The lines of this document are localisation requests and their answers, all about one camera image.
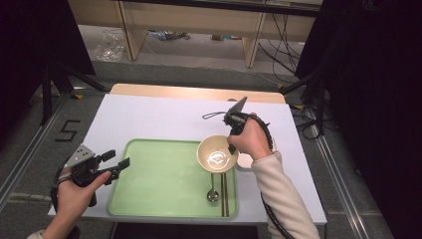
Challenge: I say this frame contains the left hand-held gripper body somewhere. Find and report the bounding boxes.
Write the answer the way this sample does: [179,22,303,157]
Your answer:
[64,142,121,188]

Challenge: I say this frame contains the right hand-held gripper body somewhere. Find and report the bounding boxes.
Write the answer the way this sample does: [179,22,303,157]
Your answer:
[223,96,251,136]

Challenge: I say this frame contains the cream ceramic bowl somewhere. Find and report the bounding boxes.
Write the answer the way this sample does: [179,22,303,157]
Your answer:
[196,133,240,174]

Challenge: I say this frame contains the green plastic tray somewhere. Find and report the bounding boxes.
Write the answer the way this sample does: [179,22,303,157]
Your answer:
[106,137,239,220]

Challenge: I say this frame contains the brown wooden chopstick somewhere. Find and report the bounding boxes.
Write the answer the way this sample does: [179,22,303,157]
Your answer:
[220,172,226,218]
[224,172,230,218]

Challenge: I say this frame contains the metal spoon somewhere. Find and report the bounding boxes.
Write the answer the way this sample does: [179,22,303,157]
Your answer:
[206,172,220,203]

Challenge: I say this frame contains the person's right hand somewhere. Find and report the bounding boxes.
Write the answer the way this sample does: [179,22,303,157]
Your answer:
[227,114,275,161]

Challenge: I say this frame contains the person's left hand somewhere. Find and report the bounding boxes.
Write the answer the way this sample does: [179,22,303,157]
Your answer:
[54,168,112,235]

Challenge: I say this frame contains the white table cover board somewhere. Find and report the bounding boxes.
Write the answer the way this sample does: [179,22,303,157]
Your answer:
[48,93,327,226]

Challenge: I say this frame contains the black tripod stand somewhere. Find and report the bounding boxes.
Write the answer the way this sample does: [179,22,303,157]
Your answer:
[280,73,327,135]
[39,63,110,125]

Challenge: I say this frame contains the small colourful floor boxes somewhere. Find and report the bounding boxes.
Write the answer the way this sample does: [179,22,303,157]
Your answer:
[211,34,243,42]

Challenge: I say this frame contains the clear plastic bag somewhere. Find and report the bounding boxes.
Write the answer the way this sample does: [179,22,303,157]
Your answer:
[94,29,126,63]

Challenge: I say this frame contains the blue grey floor clutter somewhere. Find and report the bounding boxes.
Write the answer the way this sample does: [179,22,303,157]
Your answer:
[147,29,192,42]

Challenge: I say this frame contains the black curtain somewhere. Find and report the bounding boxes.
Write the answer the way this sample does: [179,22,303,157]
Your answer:
[0,0,96,147]
[295,0,422,239]

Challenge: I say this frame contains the thin wire loop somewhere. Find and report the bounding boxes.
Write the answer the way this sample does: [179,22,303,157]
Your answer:
[202,111,228,120]

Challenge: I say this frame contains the thick black gripper cable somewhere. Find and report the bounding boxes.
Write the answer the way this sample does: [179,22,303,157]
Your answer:
[49,162,73,212]
[253,114,297,239]

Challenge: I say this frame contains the metal floor rail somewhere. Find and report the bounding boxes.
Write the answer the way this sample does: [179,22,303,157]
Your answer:
[0,94,73,204]
[315,135,373,239]

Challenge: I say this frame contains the black floor cables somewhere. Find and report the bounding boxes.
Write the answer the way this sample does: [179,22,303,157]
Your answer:
[292,104,324,140]

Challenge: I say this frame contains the bundle of black cables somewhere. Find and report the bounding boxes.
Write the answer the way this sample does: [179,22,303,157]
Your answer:
[258,13,308,77]

